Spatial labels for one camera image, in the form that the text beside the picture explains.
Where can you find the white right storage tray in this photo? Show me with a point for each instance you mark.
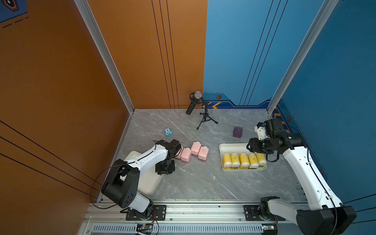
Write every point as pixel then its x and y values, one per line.
pixel 237 148

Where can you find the black microphone tripod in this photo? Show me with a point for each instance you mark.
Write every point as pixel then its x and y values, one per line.
pixel 205 115

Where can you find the purple cube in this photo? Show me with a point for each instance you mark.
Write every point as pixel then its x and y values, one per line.
pixel 237 132

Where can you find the right small circuit board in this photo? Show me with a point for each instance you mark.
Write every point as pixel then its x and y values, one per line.
pixel 269 229

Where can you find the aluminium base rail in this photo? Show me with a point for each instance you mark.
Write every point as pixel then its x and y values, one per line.
pixel 183 217

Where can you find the white storage tray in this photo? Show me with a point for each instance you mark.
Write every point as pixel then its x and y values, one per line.
pixel 237 148
pixel 147 182

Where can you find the green circuit board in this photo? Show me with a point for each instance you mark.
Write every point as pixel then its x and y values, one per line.
pixel 145 228

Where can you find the pink pencil sharpener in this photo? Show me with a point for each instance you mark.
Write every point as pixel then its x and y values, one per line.
pixel 178 155
pixel 196 146
pixel 186 154
pixel 203 153

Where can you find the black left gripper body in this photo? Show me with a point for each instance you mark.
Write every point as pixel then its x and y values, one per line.
pixel 166 167

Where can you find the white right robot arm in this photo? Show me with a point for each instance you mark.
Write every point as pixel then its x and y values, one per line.
pixel 324 214

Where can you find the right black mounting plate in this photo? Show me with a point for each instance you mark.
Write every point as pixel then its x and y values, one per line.
pixel 252 213

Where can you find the black mounting plate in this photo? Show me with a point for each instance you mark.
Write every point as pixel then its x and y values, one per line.
pixel 252 213
pixel 157 212

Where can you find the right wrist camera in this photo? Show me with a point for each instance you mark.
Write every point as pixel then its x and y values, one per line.
pixel 269 129

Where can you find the blue owl toy block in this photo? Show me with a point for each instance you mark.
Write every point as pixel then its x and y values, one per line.
pixel 168 132

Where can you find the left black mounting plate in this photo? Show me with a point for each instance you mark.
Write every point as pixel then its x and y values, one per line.
pixel 157 212

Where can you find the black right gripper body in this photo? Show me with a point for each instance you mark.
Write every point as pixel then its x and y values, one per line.
pixel 258 145

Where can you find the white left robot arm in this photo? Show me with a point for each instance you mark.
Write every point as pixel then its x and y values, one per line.
pixel 121 183

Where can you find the white left storage tray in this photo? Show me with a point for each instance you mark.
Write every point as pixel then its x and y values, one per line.
pixel 147 182

